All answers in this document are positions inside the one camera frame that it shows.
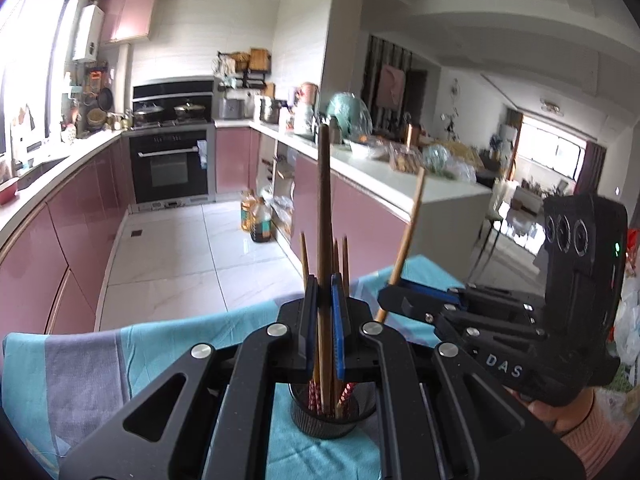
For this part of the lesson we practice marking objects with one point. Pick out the silver metal box appliance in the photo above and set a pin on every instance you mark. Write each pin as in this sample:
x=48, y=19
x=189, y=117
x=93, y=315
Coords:
x=231, y=108

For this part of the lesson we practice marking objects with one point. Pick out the white countertop with sink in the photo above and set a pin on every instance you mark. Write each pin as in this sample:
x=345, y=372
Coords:
x=75, y=160

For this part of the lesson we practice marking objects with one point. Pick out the wooden cutting board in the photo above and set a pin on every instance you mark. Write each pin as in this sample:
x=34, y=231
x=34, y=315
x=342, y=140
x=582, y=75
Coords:
x=260, y=60

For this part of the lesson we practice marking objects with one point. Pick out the person's right forearm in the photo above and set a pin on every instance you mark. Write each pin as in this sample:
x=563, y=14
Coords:
x=600, y=440

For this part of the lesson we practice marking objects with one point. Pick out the white water heater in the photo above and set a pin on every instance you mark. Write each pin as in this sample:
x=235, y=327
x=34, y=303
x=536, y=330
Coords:
x=87, y=35

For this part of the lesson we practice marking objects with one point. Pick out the oil bottles on floor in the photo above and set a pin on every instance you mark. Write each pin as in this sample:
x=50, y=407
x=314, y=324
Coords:
x=261, y=222

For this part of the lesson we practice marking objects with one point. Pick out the round ceiling lamp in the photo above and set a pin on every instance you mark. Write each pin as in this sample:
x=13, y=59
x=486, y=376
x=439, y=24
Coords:
x=550, y=106

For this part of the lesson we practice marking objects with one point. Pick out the clear snack container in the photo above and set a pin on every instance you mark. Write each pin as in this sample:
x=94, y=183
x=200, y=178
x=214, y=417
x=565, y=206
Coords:
x=405, y=159

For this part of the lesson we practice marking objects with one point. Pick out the dining chair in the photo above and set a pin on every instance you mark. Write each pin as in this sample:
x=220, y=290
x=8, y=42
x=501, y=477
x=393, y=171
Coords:
x=497, y=215

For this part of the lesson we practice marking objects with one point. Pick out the pink peninsula cabinets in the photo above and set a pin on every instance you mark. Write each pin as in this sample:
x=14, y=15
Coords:
x=360, y=215

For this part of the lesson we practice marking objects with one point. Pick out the large kitchen window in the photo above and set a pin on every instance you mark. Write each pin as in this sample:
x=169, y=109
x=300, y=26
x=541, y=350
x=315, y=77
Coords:
x=25, y=60

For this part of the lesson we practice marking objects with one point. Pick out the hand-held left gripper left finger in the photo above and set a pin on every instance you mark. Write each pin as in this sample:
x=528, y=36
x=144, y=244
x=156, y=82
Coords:
x=314, y=320

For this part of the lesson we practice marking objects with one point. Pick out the long pink base cabinets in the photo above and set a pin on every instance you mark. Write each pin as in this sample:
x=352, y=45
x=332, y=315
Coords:
x=75, y=240

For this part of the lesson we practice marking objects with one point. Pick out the clear plastic bags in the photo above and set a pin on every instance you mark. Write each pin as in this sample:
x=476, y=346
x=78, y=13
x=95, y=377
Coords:
x=450, y=162

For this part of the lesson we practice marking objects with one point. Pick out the pink bowl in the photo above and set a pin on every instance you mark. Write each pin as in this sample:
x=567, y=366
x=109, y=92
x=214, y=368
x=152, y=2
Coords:
x=7, y=191

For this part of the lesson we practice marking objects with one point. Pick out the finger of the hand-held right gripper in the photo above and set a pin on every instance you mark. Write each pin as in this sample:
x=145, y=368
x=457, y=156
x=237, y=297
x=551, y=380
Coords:
x=405, y=302
x=430, y=290

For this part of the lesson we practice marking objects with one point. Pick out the teal grey printed tablecloth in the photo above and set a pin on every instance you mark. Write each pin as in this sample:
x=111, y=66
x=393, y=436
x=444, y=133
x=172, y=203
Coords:
x=85, y=375

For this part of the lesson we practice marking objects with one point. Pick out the black range hood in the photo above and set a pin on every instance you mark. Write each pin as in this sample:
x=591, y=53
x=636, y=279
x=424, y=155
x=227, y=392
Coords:
x=172, y=91

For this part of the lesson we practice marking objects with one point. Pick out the hanging black frying pan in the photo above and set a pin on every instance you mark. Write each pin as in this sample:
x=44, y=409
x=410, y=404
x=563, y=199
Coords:
x=105, y=100

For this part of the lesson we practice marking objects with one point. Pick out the narrow pink base cabinet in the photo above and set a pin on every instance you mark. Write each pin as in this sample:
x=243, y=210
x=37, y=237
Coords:
x=232, y=160

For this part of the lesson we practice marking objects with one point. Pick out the bunch of wooden chopsticks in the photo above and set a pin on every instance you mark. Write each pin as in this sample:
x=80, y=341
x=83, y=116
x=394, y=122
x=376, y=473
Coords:
x=315, y=395

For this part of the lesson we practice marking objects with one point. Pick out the person's right hand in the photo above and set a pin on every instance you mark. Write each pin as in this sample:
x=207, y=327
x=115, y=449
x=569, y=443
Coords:
x=550, y=412

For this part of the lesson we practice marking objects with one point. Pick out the copper coloured kettle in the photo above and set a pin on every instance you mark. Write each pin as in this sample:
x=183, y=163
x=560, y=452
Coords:
x=307, y=94

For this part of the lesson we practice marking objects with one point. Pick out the stainless steel stock pot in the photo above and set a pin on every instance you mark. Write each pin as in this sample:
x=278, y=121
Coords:
x=271, y=110

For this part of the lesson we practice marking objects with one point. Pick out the pink wall painting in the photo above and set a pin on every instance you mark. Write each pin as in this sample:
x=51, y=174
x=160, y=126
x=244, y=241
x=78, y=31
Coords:
x=391, y=87

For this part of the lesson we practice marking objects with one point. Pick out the dark lidded cooking pot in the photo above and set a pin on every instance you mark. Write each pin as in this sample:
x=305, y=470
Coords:
x=189, y=111
x=148, y=114

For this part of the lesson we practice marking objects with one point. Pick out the white peninsula countertop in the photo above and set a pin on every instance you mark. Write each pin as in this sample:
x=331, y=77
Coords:
x=380, y=175

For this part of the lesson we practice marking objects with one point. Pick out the woven basket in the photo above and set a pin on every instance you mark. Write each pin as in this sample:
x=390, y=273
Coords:
x=96, y=118

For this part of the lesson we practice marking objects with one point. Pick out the single brown chopstick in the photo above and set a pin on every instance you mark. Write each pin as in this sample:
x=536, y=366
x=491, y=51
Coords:
x=407, y=240
x=325, y=200

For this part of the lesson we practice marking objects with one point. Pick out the living room window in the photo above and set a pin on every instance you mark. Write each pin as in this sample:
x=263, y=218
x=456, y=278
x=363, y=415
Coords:
x=550, y=150

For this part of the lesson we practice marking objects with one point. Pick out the black mesh holder cup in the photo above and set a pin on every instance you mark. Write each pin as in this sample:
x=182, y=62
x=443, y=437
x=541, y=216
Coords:
x=320, y=425

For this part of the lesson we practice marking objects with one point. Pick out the black wall rack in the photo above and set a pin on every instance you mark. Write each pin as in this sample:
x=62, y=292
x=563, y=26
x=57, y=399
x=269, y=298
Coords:
x=245, y=77

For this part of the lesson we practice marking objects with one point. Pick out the teal plastic bag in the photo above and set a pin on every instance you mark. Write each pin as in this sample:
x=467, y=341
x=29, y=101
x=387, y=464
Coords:
x=350, y=110

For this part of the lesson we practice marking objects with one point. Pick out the white bowl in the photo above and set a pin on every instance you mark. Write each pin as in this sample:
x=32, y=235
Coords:
x=365, y=149

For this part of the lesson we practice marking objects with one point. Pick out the white containers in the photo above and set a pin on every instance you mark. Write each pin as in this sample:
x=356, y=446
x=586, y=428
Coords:
x=303, y=120

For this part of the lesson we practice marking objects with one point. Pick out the pink wall cabinet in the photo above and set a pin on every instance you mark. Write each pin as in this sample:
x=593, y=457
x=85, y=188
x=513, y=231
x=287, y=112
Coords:
x=130, y=15

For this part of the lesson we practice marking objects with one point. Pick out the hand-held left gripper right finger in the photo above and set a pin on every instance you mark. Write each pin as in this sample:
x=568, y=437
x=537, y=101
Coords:
x=337, y=330

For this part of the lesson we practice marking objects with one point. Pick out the kitchen sink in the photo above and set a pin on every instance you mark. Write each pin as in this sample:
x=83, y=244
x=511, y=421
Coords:
x=42, y=170

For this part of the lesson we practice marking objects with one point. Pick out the black built-in oven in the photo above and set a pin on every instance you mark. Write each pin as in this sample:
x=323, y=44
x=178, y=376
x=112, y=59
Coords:
x=167, y=170

